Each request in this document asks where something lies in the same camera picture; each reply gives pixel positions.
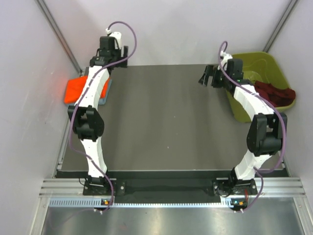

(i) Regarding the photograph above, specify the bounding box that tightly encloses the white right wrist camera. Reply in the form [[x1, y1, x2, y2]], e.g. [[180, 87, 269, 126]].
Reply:
[[220, 51, 233, 67]]

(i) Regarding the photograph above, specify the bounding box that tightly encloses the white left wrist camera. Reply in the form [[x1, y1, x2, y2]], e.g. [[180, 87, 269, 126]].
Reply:
[[106, 28, 122, 49]]

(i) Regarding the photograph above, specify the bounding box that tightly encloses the aluminium front frame rail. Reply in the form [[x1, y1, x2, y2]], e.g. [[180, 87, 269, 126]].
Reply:
[[39, 177, 306, 197]]

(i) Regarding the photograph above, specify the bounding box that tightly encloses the green plastic basket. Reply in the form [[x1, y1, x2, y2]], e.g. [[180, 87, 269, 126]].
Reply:
[[232, 51, 295, 112]]

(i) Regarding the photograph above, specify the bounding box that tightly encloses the right aluminium corner post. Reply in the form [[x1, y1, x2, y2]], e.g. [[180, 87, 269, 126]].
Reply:
[[263, 0, 300, 53]]

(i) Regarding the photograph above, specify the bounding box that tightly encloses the left aluminium corner post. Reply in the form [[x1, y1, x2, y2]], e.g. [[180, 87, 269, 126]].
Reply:
[[35, 0, 82, 74]]

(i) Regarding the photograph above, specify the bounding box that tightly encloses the folded grey-blue t shirt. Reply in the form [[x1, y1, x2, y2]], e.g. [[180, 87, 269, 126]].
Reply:
[[66, 77, 113, 106]]

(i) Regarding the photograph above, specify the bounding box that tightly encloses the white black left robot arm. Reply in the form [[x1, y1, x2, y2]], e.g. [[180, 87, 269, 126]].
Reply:
[[67, 32, 128, 195]]

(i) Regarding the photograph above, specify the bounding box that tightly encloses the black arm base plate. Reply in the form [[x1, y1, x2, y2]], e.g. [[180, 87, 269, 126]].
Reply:
[[83, 178, 258, 196]]

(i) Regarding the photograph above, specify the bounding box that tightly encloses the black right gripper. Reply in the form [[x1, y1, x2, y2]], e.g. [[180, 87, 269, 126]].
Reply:
[[198, 65, 230, 89]]

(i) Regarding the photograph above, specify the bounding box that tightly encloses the aluminium corner post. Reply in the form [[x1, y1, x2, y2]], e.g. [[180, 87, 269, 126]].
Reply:
[[35, 0, 82, 74], [263, 0, 300, 53]]

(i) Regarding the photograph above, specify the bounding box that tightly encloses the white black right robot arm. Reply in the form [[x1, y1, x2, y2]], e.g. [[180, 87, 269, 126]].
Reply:
[[199, 56, 287, 194]]

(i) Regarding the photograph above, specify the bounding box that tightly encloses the slotted grey cable duct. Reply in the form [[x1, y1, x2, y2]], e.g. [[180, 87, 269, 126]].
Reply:
[[49, 197, 247, 208]]

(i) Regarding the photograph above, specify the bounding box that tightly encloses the orange t shirt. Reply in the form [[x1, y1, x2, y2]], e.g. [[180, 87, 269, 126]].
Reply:
[[64, 75, 111, 104]]

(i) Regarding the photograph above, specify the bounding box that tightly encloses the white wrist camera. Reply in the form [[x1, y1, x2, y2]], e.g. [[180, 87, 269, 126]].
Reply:
[[106, 28, 122, 49], [220, 51, 233, 67]]

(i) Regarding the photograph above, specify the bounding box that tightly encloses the dark red t shirt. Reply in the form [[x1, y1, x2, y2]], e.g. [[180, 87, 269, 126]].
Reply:
[[254, 81, 296, 107]]

